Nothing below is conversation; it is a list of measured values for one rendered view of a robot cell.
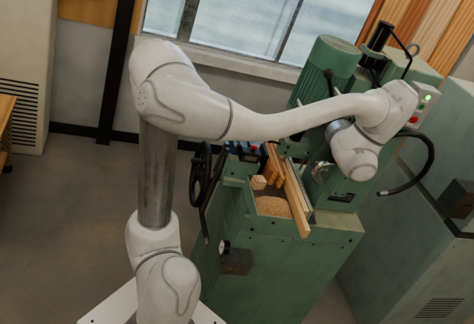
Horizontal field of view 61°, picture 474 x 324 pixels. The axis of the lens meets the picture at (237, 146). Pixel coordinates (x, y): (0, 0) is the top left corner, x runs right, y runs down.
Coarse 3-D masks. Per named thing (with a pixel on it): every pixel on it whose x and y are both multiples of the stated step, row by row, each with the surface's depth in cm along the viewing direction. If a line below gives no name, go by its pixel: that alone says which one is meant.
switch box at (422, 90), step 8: (416, 88) 143; (424, 88) 143; (432, 88) 146; (424, 96) 144; (432, 96) 145; (432, 104) 147; (416, 112) 148; (424, 112) 149; (408, 120) 150; (416, 128) 153
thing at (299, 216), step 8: (272, 144) 188; (288, 176) 169; (288, 184) 164; (288, 192) 163; (288, 200) 162; (296, 200) 157; (296, 208) 154; (296, 216) 153; (304, 216) 151; (304, 224) 147; (304, 232) 145
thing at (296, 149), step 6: (282, 138) 168; (288, 138) 168; (306, 138) 173; (276, 144) 173; (282, 144) 167; (288, 144) 166; (294, 144) 166; (300, 144) 167; (306, 144) 169; (282, 150) 167; (288, 150) 168; (294, 150) 168; (300, 150) 169; (306, 150) 169; (288, 156) 169; (294, 156) 170; (300, 156) 170
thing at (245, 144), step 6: (234, 144) 164; (246, 144) 167; (234, 150) 164; (240, 150) 164; (246, 150) 162; (252, 150) 163; (258, 150) 164; (240, 156) 163; (246, 156) 161; (252, 156) 162; (258, 156) 163; (252, 162) 164
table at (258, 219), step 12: (228, 180) 165; (240, 180) 168; (252, 192) 159; (264, 192) 161; (276, 192) 164; (252, 204) 156; (288, 204) 160; (252, 216) 154; (264, 216) 150; (276, 216) 152; (276, 228) 156; (288, 228) 156
